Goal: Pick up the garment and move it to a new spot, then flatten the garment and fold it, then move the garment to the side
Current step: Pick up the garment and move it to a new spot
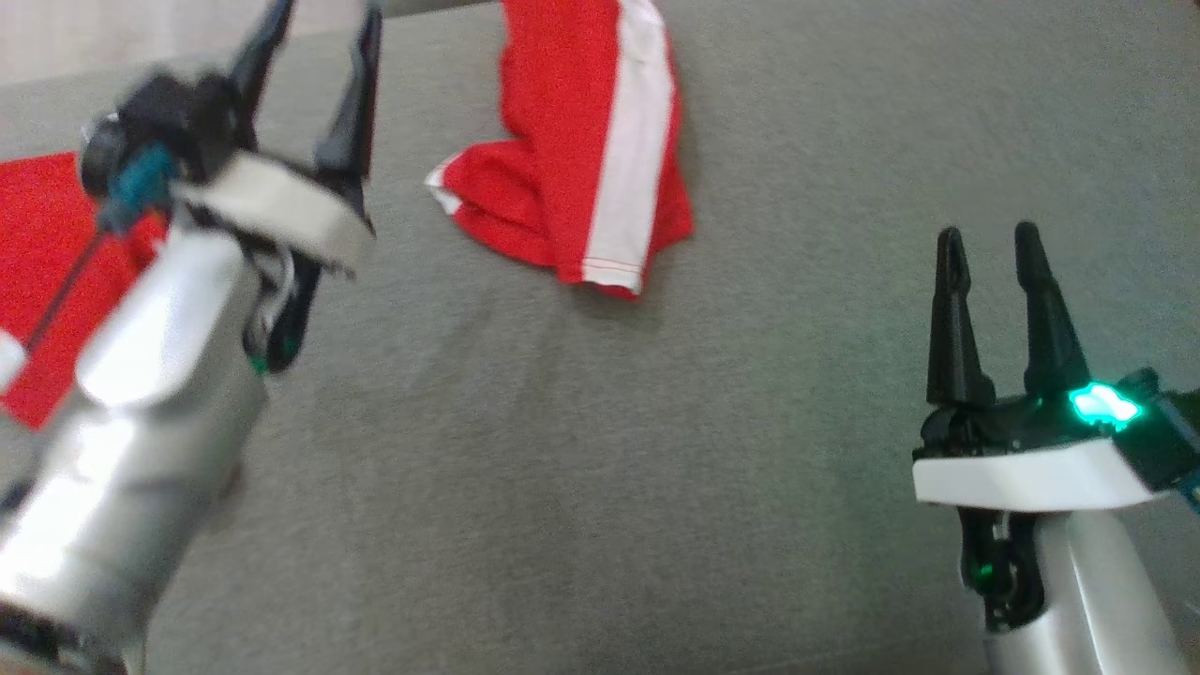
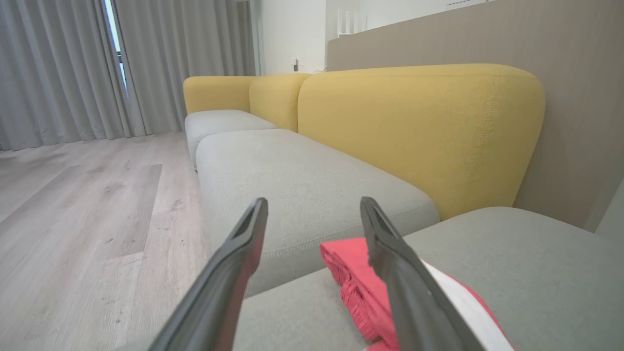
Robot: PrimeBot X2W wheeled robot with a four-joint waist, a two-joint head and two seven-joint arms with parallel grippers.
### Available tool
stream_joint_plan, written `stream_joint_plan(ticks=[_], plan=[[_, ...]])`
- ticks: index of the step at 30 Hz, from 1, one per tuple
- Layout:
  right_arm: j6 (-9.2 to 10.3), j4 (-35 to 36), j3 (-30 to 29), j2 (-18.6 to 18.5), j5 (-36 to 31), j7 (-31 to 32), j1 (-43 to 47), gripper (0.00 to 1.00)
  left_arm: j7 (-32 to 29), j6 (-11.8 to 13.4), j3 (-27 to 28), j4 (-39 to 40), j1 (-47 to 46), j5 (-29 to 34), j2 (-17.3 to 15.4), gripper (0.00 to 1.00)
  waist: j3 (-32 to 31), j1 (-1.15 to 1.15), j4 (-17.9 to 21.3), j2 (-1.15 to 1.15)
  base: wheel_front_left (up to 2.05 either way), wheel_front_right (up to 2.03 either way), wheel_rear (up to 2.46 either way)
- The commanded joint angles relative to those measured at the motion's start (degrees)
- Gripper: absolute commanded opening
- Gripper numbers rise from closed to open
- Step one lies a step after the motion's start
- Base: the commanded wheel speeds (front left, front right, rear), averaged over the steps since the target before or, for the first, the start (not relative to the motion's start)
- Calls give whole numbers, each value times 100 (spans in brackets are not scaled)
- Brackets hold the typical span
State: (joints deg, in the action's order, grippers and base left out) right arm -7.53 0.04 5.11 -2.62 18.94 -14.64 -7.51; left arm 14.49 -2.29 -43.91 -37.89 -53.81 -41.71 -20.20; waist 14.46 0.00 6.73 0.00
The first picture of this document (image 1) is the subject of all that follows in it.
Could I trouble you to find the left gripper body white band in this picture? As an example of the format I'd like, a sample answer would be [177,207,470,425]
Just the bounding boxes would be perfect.
[173,150,378,279]

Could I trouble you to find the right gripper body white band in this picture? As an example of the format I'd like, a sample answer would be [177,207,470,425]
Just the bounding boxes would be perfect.
[912,392,1161,513]

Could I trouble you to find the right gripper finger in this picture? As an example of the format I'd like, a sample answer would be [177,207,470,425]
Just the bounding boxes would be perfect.
[926,227,997,407]
[1014,221,1091,395]

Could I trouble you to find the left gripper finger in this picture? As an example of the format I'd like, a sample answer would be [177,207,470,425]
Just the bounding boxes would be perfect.
[312,5,385,226]
[228,0,295,151]

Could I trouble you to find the red shorts with white stripe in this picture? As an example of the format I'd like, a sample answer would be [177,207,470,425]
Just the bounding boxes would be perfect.
[424,0,697,301]

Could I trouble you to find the red Bulls basketball jersey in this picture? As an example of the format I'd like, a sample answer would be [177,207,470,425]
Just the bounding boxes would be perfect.
[0,153,168,429]

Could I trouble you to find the left cable with teal connector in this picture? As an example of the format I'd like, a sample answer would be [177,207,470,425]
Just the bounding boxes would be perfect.
[26,145,179,353]

